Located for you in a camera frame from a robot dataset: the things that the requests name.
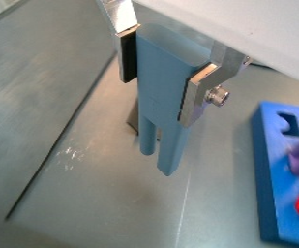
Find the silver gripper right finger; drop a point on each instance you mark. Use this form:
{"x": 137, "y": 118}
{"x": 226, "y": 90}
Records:
{"x": 203, "y": 86}

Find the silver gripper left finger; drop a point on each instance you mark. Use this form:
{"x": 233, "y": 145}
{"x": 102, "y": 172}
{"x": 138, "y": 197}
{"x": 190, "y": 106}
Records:
{"x": 123, "y": 26}

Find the light blue two-legged peg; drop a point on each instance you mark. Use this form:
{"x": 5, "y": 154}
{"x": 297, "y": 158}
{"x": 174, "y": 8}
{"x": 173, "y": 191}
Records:
{"x": 169, "y": 58}

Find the blue shape-sorting board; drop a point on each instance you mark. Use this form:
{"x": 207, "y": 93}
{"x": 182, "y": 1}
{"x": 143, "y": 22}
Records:
{"x": 275, "y": 138}

